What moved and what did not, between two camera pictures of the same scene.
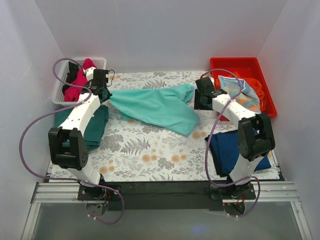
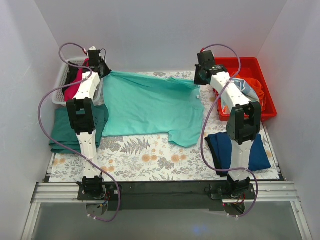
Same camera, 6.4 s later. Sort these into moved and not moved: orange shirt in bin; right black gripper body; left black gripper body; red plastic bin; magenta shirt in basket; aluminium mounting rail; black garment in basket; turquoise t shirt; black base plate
Moved: right black gripper body; turquoise t shirt; left black gripper body
Not moved: black garment in basket; orange shirt in bin; aluminium mounting rail; magenta shirt in basket; black base plate; red plastic bin
